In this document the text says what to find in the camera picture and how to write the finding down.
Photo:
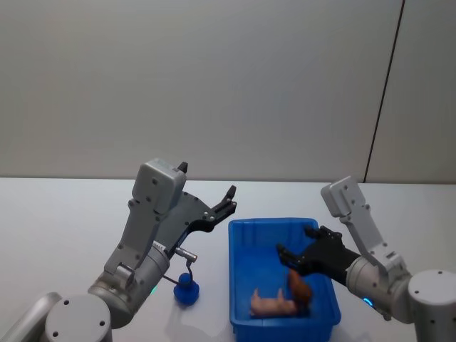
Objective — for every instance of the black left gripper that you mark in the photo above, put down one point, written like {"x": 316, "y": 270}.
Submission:
{"x": 181, "y": 217}

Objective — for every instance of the brown chicken toy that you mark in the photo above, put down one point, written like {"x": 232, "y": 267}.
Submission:
{"x": 301, "y": 288}

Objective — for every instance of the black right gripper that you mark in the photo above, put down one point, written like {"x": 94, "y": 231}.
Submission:
{"x": 327, "y": 254}

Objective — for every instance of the small blue plastic knob toy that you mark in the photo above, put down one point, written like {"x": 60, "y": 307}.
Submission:
{"x": 185, "y": 292}

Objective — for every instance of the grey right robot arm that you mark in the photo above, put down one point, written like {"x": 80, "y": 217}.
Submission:
{"x": 377, "y": 285}

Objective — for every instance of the blue plastic bin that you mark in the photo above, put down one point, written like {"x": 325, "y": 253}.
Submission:
{"x": 249, "y": 256}

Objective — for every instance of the pink pig toy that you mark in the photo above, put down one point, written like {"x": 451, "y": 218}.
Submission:
{"x": 270, "y": 304}

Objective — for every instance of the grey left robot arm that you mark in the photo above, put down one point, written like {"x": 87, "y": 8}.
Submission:
{"x": 142, "y": 270}

